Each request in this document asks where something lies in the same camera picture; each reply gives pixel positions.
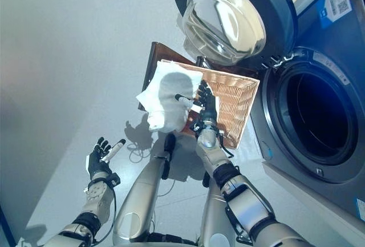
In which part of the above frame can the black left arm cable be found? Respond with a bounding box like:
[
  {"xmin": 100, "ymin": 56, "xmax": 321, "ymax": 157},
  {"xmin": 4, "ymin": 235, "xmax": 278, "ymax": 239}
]
[{"xmin": 92, "ymin": 184, "xmax": 117, "ymax": 244}]

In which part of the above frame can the light grey white hoodie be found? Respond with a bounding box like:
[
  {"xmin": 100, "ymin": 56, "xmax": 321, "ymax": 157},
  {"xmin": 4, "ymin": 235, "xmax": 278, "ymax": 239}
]
[{"xmin": 135, "ymin": 60, "xmax": 220, "ymax": 133}]

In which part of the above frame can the white cabinet panel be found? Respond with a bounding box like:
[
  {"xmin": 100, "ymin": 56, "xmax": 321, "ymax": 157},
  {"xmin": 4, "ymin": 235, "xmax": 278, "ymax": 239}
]
[{"xmin": 261, "ymin": 161, "xmax": 365, "ymax": 247}]

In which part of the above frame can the round glass washing machine door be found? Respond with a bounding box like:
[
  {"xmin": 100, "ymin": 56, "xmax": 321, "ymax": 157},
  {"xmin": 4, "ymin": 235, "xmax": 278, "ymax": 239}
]
[{"xmin": 171, "ymin": 0, "xmax": 299, "ymax": 65}]

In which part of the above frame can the small blue white sticker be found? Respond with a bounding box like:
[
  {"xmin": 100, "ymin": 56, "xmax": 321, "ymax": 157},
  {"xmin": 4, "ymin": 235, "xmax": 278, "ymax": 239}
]
[{"xmin": 316, "ymin": 0, "xmax": 352, "ymax": 30}]

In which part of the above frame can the dark brown wooden stand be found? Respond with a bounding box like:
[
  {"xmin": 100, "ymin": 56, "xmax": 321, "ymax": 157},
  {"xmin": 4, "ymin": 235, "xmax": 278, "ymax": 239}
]
[{"xmin": 137, "ymin": 41, "xmax": 259, "ymax": 111}]

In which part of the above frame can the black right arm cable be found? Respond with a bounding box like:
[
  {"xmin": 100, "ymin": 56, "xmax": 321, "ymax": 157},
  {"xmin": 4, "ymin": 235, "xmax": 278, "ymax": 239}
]
[{"xmin": 218, "ymin": 128, "xmax": 235, "ymax": 158}]

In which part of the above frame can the robot right hand black glove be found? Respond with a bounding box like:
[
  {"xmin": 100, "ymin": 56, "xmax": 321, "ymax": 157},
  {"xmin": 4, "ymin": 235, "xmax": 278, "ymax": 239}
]
[{"xmin": 174, "ymin": 79, "xmax": 218, "ymax": 122}]

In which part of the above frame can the robot left hand black glove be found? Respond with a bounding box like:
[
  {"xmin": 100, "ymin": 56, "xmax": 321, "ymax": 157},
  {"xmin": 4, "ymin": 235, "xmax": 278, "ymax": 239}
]
[{"xmin": 86, "ymin": 136, "xmax": 127, "ymax": 182}]

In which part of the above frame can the silver robot right leg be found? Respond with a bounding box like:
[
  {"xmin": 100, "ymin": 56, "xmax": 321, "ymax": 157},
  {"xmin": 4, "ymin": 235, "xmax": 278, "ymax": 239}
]
[{"xmin": 199, "ymin": 169, "xmax": 237, "ymax": 247}]

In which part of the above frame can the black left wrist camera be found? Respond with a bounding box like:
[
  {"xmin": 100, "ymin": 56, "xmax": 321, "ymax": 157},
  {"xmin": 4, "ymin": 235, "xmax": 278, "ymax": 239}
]
[{"xmin": 107, "ymin": 172, "xmax": 121, "ymax": 187}]

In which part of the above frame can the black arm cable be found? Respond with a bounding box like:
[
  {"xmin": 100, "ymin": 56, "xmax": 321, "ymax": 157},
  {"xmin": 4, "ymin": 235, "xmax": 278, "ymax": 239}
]
[
  {"xmin": 218, "ymin": 128, "xmax": 235, "ymax": 158},
  {"xmin": 92, "ymin": 184, "xmax": 117, "ymax": 244}
]

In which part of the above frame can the silver robot left leg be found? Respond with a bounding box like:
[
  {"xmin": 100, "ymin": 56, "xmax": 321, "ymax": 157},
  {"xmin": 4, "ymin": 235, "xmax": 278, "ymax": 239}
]
[{"xmin": 112, "ymin": 132, "xmax": 176, "ymax": 247}]

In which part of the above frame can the blue white energy label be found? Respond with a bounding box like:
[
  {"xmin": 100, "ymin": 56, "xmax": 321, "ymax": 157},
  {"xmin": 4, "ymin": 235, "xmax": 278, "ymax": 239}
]
[{"xmin": 354, "ymin": 197, "xmax": 365, "ymax": 216}]

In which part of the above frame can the rectangular wicker laundry tray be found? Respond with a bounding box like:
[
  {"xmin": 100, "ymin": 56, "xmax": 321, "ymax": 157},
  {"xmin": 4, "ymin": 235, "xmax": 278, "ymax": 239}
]
[{"xmin": 159, "ymin": 58, "xmax": 261, "ymax": 149}]

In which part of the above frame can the grey front-load washing machine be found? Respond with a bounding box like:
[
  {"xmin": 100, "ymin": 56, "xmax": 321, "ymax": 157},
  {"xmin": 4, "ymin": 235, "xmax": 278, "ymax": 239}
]
[{"xmin": 248, "ymin": 0, "xmax": 365, "ymax": 222}]

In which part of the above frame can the silver robot leg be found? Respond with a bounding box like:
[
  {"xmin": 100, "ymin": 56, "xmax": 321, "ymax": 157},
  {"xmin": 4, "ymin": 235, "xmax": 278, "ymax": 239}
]
[
  {"xmin": 199, "ymin": 169, "xmax": 237, "ymax": 247},
  {"xmin": 112, "ymin": 132, "xmax": 176, "ymax": 247}
]

